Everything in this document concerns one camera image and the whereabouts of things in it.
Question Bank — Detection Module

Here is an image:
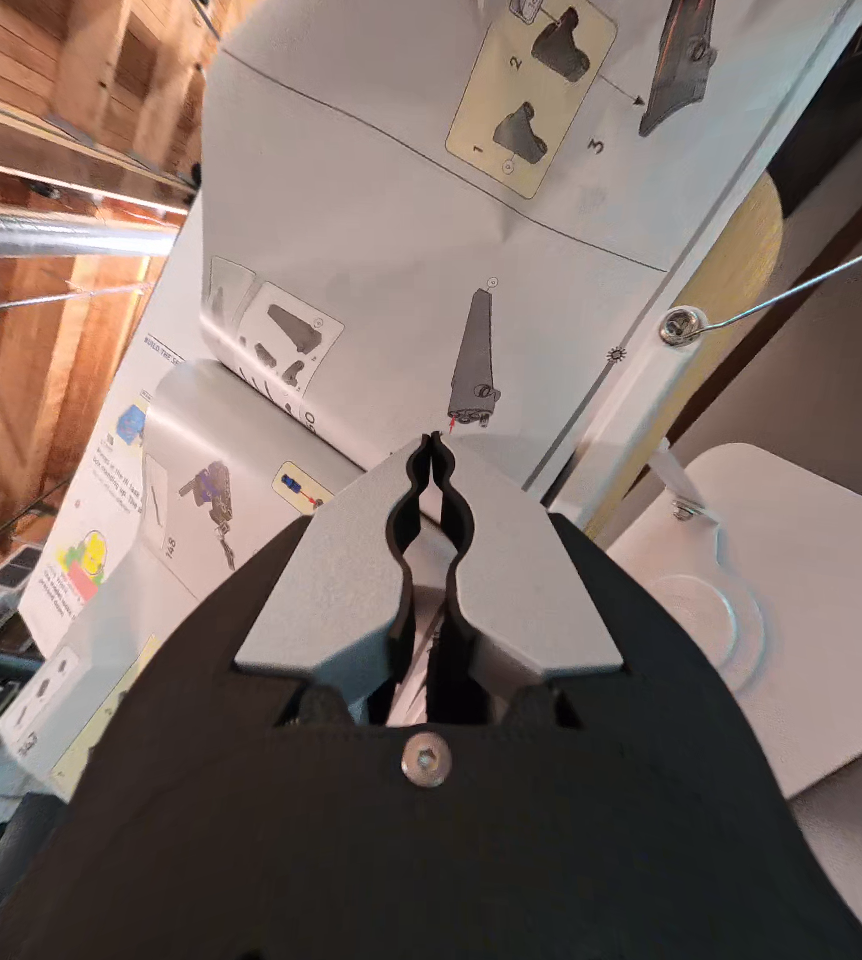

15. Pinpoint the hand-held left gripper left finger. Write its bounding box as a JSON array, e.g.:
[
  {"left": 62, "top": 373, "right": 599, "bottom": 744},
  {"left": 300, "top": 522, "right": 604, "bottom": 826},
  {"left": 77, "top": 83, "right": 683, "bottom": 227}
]
[{"left": 233, "top": 433, "right": 433, "bottom": 714}]

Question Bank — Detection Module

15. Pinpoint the silver ventilation duct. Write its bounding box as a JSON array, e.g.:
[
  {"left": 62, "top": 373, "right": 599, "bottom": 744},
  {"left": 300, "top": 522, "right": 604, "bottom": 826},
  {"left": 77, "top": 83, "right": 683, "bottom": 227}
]
[{"left": 0, "top": 206, "right": 180, "bottom": 260}]

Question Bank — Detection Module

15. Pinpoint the lego instruction booklet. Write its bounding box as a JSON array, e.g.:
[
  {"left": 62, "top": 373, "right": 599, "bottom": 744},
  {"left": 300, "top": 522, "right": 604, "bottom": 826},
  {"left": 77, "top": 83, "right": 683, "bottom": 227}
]
[{"left": 0, "top": 0, "right": 862, "bottom": 800}]

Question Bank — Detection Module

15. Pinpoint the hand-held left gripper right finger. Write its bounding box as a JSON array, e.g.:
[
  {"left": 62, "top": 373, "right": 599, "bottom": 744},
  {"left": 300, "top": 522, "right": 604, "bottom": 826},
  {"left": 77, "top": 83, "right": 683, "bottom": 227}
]
[{"left": 433, "top": 433, "right": 626, "bottom": 714}]

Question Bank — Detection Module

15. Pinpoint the white book stand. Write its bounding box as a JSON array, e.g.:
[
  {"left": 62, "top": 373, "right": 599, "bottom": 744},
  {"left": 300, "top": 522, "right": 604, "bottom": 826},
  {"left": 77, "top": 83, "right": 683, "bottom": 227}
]
[{"left": 521, "top": 0, "right": 862, "bottom": 802}]

